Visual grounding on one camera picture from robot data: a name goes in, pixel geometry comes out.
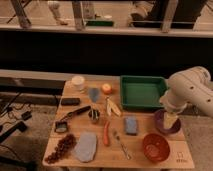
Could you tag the bunch of dark grapes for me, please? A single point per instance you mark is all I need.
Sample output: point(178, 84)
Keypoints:
point(63, 146)

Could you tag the black rectangular block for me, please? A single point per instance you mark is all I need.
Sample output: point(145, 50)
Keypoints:
point(70, 101)

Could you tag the purple bowl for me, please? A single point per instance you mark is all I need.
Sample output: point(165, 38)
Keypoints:
point(159, 123)

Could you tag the orange fruit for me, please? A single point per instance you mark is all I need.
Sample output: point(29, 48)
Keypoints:
point(106, 88)

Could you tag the small dark metal cup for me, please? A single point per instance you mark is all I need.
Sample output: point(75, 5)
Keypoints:
point(94, 115)

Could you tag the small black square container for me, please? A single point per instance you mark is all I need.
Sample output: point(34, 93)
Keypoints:
point(61, 127)

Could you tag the grey blue folded cloth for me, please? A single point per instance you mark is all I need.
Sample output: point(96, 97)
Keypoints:
point(85, 148)

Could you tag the red orange bowl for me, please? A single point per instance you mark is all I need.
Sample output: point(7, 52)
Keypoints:
point(155, 148)

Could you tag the metal fork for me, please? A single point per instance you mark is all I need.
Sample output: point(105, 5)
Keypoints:
point(124, 149)

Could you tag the blue sponge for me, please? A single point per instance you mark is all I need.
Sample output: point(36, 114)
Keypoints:
point(130, 125)

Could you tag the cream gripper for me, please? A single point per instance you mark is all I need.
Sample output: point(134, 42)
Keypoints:
point(169, 119)

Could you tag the black power adapter with cables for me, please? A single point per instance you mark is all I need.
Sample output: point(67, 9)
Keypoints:
point(11, 114)

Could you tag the green plastic tray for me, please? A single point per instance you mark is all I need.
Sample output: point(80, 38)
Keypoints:
point(141, 92)

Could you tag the white paper cup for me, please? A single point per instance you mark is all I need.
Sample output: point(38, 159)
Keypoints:
point(78, 82)

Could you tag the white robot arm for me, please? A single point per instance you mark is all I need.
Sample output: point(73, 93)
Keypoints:
point(187, 86)

